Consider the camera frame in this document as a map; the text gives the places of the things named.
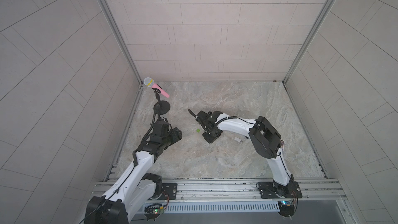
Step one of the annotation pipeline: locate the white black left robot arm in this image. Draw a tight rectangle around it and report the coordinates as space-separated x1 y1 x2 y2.
81 101 182 224

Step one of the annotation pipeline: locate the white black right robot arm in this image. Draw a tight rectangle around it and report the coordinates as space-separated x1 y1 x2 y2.
188 110 303 200

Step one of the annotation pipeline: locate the pink toy microphone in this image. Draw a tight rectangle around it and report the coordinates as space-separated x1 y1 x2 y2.
143 77 170 98

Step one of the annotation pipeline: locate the colourful small card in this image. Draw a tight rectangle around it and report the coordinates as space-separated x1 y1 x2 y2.
279 140 285 154

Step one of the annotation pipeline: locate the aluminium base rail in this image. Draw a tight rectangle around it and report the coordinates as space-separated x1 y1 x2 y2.
85 174 346 223

